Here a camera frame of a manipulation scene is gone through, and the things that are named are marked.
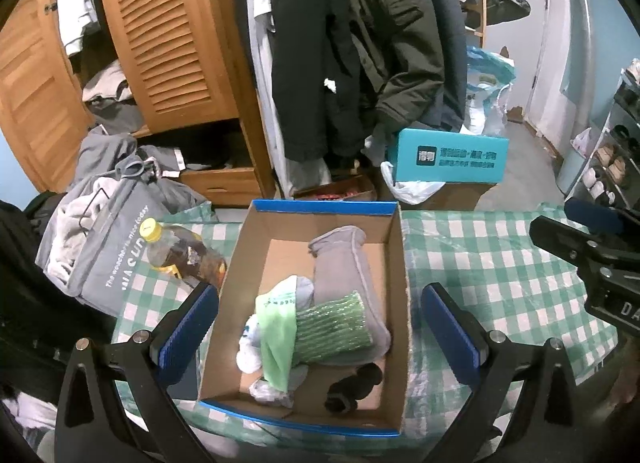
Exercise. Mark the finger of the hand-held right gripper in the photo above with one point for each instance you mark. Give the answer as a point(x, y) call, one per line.
point(565, 243)
point(595, 218)

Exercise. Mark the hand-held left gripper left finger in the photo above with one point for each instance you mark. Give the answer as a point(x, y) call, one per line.
point(187, 328)

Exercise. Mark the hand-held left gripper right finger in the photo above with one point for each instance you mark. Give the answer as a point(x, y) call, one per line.
point(450, 333)

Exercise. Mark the white sock with teal print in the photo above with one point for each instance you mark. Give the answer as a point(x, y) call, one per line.
point(250, 348)

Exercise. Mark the light green cloth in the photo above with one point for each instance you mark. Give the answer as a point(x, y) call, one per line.
point(277, 343)

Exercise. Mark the white patterned sock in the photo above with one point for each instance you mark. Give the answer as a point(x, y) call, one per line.
point(277, 395)

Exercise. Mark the black sock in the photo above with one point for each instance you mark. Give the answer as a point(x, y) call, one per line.
point(350, 388)

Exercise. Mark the green striped sock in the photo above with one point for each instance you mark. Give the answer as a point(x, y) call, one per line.
point(335, 328)

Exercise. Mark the blue-rimmed cardboard box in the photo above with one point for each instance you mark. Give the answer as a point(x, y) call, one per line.
point(285, 258)

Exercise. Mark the long grey sock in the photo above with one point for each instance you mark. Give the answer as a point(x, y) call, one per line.
point(340, 273)

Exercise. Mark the metal shoe rack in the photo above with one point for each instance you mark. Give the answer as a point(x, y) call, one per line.
point(610, 153)

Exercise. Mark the yellow-capped oil bottle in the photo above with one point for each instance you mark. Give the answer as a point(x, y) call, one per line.
point(185, 253)

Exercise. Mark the small white bag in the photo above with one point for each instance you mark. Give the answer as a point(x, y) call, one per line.
point(582, 143)

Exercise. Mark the green checkered tablecloth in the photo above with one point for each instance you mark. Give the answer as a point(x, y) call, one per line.
point(475, 253)

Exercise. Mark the grey tote bag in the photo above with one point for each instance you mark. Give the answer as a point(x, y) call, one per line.
point(100, 263)

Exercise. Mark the plain brown cardboard box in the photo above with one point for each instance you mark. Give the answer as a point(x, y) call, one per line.
point(460, 198)

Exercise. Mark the teal box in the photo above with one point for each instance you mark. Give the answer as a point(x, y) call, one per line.
point(460, 170)

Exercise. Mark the wooden drawer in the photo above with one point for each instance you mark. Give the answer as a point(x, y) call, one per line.
point(220, 188)

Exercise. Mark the black bag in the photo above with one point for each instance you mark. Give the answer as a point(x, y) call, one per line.
point(40, 318)

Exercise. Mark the white plastic bag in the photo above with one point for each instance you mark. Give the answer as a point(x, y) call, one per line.
point(410, 190)

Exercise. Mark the white door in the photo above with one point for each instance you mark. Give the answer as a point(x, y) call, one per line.
point(550, 68)

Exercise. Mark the large blue plastic bag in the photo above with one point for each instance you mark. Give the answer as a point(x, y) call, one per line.
point(487, 78)

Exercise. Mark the labelled cardboard box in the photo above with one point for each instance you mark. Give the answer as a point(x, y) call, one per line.
point(340, 190)

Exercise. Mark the grey clothes pile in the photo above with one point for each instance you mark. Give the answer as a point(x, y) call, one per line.
point(105, 153)

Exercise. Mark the dark navy coat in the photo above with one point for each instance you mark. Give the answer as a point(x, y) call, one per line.
point(450, 43)

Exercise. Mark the grey garments in wardrobe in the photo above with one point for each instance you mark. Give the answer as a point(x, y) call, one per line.
point(110, 98)

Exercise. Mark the white hanging shirt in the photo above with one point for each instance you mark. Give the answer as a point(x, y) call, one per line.
point(260, 68)

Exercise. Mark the olive green jacket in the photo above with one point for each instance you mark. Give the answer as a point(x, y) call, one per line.
point(395, 33)

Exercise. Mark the panelled wooden wardrobe door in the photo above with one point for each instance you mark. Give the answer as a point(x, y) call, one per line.
point(35, 93)

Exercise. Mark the louvered wooden wardrobe door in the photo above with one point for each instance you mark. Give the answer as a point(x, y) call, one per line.
point(170, 43)

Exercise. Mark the black coat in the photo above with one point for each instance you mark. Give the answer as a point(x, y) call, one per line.
point(310, 68)

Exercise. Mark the white garment in wardrobe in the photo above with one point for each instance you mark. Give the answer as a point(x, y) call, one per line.
point(77, 3)

